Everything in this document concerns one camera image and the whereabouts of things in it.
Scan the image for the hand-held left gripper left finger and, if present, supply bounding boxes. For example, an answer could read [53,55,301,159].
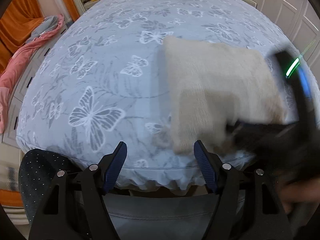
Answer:
[29,141,127,240]

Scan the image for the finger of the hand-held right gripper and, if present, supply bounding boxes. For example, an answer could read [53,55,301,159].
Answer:
[226,120,298,153]

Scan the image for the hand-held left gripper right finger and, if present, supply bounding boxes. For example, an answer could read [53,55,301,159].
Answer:
[194,140,293,240]

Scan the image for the cream sweater with black hearts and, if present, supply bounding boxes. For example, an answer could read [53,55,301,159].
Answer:
[162,35,288,155]

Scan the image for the person's right hand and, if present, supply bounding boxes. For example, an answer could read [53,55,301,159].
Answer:
[277,179,320,214]

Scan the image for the blue butterfly bedspread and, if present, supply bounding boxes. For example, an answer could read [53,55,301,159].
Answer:
[15,0,314,191]

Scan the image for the white window bench cabinet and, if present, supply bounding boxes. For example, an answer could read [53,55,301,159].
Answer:
[0,21,68,144]

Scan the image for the white wardrobe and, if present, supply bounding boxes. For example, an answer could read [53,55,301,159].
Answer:
[241,0,320,67]

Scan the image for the pink blanket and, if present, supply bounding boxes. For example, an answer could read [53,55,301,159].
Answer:
[0,14,66,133]

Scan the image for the grey cloth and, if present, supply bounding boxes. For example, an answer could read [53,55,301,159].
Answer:
[26,15,60,43]

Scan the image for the white nightstand with yellow box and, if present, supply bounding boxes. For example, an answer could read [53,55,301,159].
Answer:
[82,0,107,9]

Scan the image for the orange curtain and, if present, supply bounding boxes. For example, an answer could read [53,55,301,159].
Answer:
[0,0,81,62]

